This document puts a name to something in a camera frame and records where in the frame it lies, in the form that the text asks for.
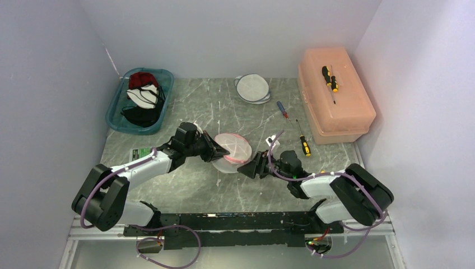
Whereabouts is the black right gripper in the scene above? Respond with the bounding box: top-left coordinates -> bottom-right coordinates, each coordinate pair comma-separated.
237,150 -> 291,182

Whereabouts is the teal plastic tray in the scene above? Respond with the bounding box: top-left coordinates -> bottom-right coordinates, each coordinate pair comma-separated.
105,68 -> 174,135

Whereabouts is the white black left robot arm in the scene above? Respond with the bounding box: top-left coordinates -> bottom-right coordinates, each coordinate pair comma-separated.
71,122 -> 229,235

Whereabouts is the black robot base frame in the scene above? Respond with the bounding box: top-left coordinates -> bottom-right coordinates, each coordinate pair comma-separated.
123,211 -> 344,250

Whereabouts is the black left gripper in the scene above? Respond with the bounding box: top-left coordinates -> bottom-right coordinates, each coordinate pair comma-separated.
184,130 -> 230,163

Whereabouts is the red cloth garment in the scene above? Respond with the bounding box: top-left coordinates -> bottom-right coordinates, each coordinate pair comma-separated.
128,72 -> 159,90

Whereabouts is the white mesh blue zip laundry bag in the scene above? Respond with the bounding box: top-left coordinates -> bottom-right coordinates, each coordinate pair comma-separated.
234,73 -> 271,105

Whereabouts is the aluminium extrusion rail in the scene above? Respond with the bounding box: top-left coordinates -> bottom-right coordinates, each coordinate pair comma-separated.
58,217 -> 129,269

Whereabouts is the pink zip mesh laundry bag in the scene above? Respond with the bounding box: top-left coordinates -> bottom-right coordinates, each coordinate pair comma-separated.
212,133 -> 252,174

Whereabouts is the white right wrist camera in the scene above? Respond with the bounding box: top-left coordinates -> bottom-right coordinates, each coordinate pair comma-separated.
265,134 -> 280,148

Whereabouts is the black yellow screwdriver on table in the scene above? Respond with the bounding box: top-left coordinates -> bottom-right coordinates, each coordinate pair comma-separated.
296,120 -> 311,157

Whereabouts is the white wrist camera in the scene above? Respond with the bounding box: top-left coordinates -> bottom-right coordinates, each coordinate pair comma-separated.
193,123 -> 203,135
265,134 -> 280,148

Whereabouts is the blue red handle screwdriver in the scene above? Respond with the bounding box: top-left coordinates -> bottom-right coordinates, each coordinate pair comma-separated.
276,101 -> 292,127

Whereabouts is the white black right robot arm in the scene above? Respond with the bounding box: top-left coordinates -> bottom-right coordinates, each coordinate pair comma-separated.
237,151 -> 394,233

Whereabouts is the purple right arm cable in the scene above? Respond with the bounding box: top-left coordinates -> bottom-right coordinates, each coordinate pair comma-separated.
267,129 -> 389,260

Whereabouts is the orange translucent plastic storage box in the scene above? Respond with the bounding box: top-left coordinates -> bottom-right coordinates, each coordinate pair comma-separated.
297,47 -> 376,145

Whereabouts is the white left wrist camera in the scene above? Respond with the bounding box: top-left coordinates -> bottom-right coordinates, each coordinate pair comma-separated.
193,123 -> 203,135

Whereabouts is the green label clear bit case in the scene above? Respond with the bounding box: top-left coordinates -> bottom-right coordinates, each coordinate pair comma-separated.
129,147 -> 157,164

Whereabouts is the black yellow screwdriver on box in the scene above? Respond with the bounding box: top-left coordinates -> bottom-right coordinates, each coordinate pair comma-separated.
322,66 -> 338,104

